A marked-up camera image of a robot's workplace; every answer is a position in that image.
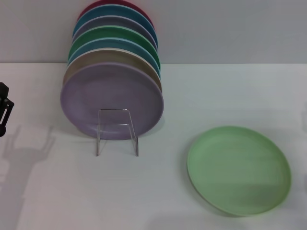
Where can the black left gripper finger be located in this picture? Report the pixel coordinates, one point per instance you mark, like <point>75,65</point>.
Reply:
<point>6,107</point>

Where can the light green plate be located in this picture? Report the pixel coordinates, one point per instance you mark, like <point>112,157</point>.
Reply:
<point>239,170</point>

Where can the lavender plate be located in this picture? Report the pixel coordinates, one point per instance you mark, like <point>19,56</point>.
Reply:
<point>108,91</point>

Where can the beige tan plate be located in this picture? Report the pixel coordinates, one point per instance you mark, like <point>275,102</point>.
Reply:
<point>105,56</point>

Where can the medium blue plate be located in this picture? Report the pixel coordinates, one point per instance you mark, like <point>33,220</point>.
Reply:
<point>110,44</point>

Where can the dark green plate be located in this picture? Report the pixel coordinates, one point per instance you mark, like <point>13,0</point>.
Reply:
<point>110,32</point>

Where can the grey purple plate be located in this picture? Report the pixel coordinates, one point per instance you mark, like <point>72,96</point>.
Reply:
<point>112,21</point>

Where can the maroon red plate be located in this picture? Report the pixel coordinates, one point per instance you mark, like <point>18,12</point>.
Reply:
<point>96,3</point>

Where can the teal blue plate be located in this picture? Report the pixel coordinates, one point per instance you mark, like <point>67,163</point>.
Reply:
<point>112,10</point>

